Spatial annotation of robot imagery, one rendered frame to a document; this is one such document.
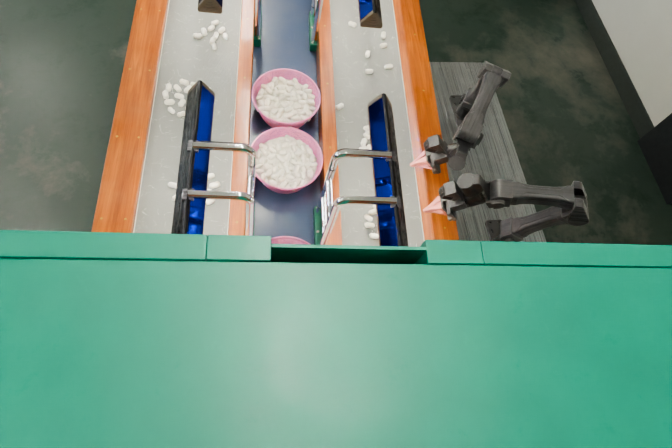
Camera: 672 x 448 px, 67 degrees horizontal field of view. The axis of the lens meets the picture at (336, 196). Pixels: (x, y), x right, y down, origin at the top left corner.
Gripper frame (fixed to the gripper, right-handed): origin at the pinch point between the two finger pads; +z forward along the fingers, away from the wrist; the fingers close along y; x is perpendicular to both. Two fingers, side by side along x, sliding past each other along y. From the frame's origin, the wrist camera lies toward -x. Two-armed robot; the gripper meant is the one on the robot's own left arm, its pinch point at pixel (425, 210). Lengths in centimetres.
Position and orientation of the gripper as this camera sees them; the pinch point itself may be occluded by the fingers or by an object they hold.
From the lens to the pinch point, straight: 173.2
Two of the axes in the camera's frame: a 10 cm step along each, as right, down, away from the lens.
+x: 5.2, 3.7, 7.7
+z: -8.5, 2.7, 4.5
